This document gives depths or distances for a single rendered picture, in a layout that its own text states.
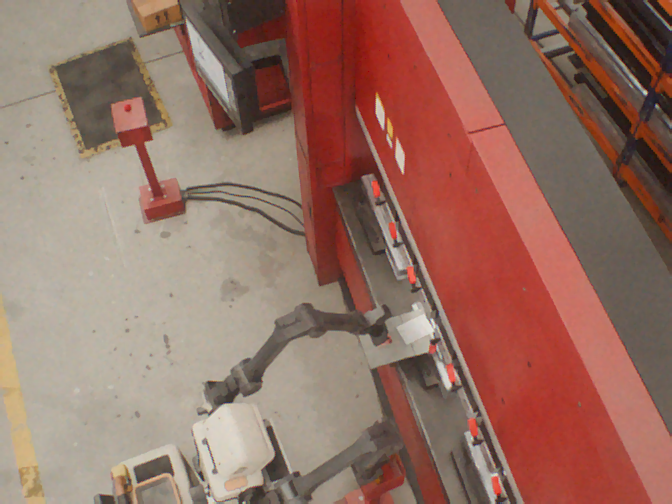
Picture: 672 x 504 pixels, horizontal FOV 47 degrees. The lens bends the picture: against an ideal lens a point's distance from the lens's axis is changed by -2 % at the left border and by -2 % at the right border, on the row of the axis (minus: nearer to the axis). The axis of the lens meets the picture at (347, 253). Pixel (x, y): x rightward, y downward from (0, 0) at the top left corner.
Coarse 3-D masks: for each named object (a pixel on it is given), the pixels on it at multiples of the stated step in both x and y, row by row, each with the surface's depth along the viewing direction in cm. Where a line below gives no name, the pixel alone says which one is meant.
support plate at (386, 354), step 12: (408, 312) 309; (420, 312) 309; (396, 324) 307; (360, 336) 304; (396, 336) 304; (372, 348) 302; (384, 348) 302; (396, 348) 302; (408, 348) 302; (420, 348) 302; (372, 360) 299; (384, 360) 299; (396, 360) 299
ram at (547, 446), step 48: (384, 48) 249; (384, 96) 265; (384, 144) 284; (432, 144) 226; (432, 192) 240; (432, 240) 255; (480, 240) 207; (480, 288) 218; (480, 336) 230; (528, 336) 191; (480, 384) 244; (528, 384) 200; (528, 432) 210; (576, 432) 176; (528, 480) 221; (576, 480) 183
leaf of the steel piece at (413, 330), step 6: (414, 318) 308; (402, 324) 307; (408, 324) 307; (414, 324) 307; (420, 324) 307; (396, 330) 304; (402, 330) 305; (408, 330) 305; (414, 330) 305; (420, 330) 305; (402, 336) 304; (408, 336) 304; (414, 336) 304; (420, 336) 304; (408, 342) 303
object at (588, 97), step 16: (576, 80) 459; (576, 96) 454; (592, 96) 442; (608, 96) 453; (592, 112) 443; (608, 112) 442; (608, 128) 433; (624, 128) 436; (640, 144) 431; (640, 160) 419; (656, 160) 425; (640, 176) 419; (656, 176) 417; (656, 192) 410
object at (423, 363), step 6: (426, 354) 311; (414, 360) 312; (420, 360) 309; (426, 360) 309; (420, 366) 308; (426, 366) 308; (420, 372) 307; (432, 372) 307; (426, 378) 305; (432, 378) 305; (426, 384) 304; (432, 384) 304; (438, 384) 305
